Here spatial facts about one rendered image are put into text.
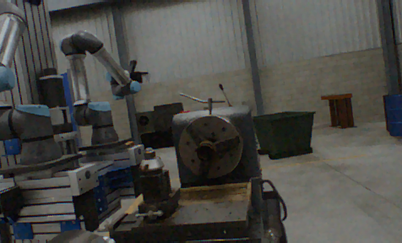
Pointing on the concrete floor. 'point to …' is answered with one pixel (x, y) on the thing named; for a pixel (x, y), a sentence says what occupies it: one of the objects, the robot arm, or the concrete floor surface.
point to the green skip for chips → (285, 133)
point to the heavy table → (340, 110)
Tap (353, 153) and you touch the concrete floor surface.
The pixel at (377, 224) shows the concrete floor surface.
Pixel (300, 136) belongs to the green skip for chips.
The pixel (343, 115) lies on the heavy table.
